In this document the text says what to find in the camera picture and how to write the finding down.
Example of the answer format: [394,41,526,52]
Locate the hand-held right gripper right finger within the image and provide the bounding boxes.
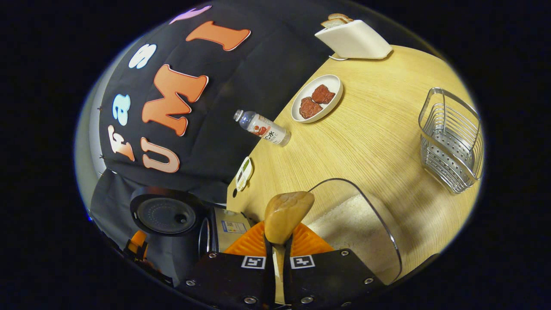
[283,223,386,310]

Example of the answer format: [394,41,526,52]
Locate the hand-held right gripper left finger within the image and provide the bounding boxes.
[176,221,276,310]

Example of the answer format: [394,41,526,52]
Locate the black rice cooker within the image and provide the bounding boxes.
[129,186,255,259]

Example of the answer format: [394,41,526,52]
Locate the wooden spoon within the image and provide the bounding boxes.
[263,191,315,304]

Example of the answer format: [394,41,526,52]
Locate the metal wire chopstick holder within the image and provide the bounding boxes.
[418,87,484,195]

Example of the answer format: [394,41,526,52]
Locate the clear plastic rice container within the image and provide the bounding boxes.
[301,177,403,285]

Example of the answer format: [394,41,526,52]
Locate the white divided bean dish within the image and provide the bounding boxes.
[235,156,254,192]

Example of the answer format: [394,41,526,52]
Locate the clear plastic drink bottle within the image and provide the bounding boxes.
[233,109,292,147]

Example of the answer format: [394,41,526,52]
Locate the red meat piece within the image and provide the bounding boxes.
[299,97,324,120]
[311,84,336,105]

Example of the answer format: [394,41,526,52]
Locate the white round plate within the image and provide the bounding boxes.
[291,74,344,124]

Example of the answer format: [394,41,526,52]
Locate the white toaster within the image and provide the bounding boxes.
[315,19,393,60]

